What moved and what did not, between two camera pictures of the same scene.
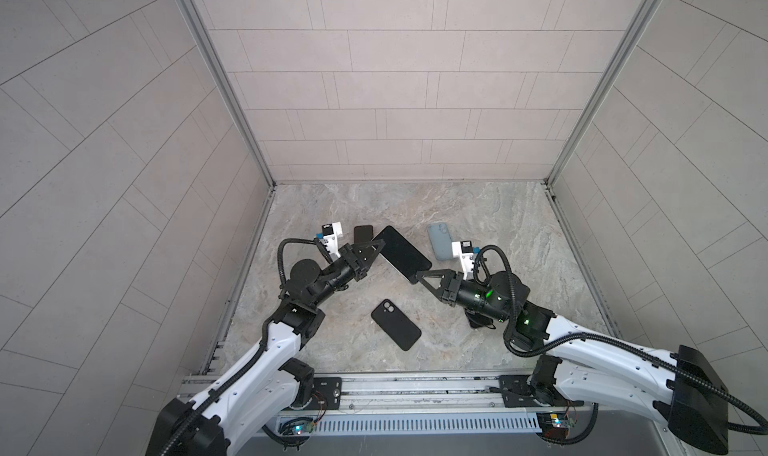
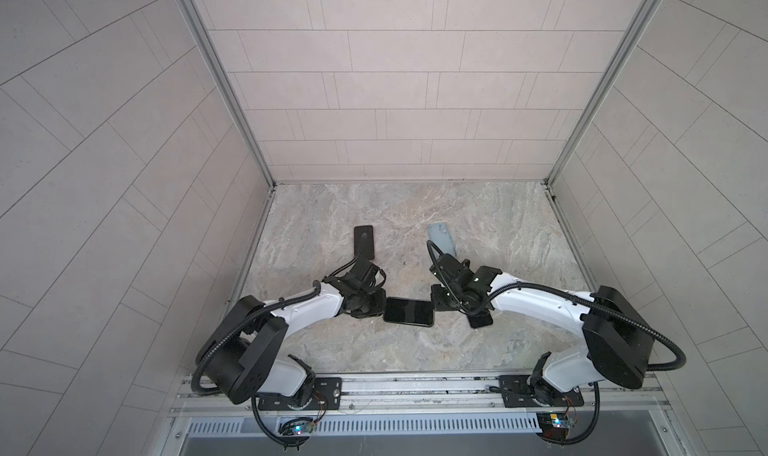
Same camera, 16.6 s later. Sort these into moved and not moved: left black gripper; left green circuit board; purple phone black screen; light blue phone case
Moved: left black gripper
Not moved: purple phone black screen; left green circuit board; light blue phone case
